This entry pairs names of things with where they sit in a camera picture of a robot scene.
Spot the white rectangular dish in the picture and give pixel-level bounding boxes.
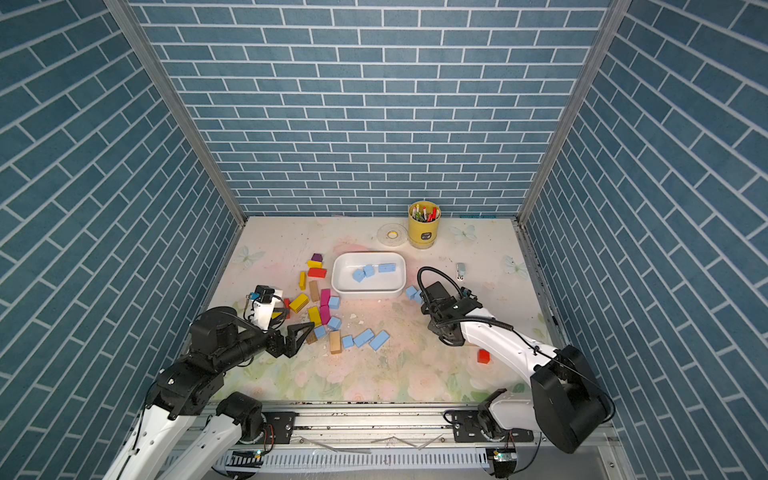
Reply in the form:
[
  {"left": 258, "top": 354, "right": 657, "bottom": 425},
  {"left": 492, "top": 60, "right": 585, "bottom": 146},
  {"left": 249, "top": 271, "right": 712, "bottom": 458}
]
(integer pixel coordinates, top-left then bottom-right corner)
[{"left": 331, "top": 252, "right": 407, "bottom": 300}]

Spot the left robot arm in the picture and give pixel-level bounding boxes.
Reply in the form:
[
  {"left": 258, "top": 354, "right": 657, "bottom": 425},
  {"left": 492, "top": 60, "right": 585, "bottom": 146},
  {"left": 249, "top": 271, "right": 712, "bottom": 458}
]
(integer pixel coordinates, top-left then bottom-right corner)
[{"left": 105, "top": 307, "right": 315, "bottom": 479}]

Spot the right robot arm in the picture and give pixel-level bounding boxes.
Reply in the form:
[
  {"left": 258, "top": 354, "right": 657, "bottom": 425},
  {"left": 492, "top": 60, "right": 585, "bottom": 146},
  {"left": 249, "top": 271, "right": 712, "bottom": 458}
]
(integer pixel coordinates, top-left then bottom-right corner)
[{"left": 419, "top": 282, "right": 616, "bottom": 453}]

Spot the yellow block lower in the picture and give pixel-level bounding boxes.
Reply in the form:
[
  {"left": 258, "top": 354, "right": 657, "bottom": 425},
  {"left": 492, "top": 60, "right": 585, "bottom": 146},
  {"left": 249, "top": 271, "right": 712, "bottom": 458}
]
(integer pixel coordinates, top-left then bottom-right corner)
[{"left": 308, "top": 307, "right": 322, "bottom": 327}]

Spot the yellow rainbow block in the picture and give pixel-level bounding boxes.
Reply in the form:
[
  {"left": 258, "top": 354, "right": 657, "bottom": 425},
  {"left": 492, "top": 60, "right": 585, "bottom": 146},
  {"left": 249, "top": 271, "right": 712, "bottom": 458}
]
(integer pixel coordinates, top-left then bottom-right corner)
[{"left": 289, "top": 293, "right": 310, "bottom": 313}]

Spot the lower magenta block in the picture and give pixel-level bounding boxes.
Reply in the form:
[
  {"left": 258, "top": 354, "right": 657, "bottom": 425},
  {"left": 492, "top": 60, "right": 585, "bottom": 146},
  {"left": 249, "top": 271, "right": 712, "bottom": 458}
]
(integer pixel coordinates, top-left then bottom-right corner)
[{"left": 319, "top": 305, "right": 331, "bottom": 325}]

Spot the magenta block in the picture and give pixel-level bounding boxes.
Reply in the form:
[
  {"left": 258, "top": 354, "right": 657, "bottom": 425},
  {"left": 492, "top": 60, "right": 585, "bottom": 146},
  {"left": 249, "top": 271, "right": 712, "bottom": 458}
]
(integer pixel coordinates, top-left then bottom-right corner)
[
  {"left": 320, "top": 289, "right": 332, "bottom": 306},
  {"left": 319, "top": 305, "right": 331, "bottom": 325}
]

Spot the blue cube by yellow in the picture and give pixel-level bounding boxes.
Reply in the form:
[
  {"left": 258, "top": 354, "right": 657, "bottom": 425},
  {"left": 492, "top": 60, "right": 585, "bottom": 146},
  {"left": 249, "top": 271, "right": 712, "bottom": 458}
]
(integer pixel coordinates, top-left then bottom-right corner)
[{"left": 327, "top": 317, "right": 342, "bottom": 331}]

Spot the natural wood block lower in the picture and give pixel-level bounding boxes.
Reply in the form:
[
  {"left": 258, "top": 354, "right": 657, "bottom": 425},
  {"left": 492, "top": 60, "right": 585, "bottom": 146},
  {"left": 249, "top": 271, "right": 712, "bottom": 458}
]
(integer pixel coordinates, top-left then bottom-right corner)
[{"left": 329, "top": 331, "right": 343, "bottom": 355}]

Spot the small metal clip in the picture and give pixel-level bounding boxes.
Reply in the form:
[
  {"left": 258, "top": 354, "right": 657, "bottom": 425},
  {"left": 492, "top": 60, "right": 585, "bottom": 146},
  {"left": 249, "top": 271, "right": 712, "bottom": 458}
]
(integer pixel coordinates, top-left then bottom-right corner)
[{"left": 456, "top": 262, "right": 466, "bottom": 281}]

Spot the natural wood long block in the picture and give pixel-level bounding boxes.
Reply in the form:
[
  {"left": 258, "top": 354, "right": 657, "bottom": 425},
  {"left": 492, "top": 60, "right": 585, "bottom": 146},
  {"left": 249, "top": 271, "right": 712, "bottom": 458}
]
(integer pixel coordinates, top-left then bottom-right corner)
[{"left": 308, "top": 280, "right": 321, "bottom": 302}]

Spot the upper magenta block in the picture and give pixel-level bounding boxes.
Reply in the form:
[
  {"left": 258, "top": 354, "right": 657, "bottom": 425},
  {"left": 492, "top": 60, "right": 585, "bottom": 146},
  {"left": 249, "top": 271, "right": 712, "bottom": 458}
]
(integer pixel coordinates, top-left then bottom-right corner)
[{"left": 320, "top": 289, "right": 332, "bottom": 306}]

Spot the red cube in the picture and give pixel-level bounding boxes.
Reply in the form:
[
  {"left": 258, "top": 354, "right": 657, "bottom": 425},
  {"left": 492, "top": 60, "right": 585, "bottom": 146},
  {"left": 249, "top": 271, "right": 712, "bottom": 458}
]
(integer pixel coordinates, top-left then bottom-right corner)
[{"left": 476, "top": 349, "right": 491, "bottom": 365}]

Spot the red rectangular block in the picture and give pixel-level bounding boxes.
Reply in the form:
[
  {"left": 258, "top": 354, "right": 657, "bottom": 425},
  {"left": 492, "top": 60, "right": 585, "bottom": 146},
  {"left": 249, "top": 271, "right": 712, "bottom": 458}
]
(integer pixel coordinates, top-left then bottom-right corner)
[{"left": 307, "top": 268, "right": 327, "bottom": 279}]

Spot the blue long block centre-right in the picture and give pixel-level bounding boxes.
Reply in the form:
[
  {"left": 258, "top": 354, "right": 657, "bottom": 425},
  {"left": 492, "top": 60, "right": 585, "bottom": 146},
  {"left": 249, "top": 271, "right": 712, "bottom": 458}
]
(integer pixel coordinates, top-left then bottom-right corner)
[{"left": 369, "top": 330, "right": 390, "bottom": 351}]

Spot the blue long block centre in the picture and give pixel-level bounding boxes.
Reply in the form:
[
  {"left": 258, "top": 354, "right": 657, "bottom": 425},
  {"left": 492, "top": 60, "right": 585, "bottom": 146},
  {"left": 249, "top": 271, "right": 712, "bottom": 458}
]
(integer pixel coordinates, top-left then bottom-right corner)
[{"left": 353, "top": 328, "right": 375, "bottom": 348}]

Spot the yellow pen cup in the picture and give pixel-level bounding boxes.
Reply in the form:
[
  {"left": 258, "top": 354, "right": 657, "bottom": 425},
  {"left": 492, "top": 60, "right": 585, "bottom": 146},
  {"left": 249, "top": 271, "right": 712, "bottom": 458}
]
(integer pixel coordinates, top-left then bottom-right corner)
[{"left": 408, "top": 200, "right": 441, "bottom": 249}]

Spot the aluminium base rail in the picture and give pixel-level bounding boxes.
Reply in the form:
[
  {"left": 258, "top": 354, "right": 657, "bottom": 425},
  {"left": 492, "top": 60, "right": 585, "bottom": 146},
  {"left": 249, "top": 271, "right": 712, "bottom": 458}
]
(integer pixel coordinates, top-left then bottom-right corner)
[{"left": 104, "top": 400, "right": 637, "bottom": 480}]

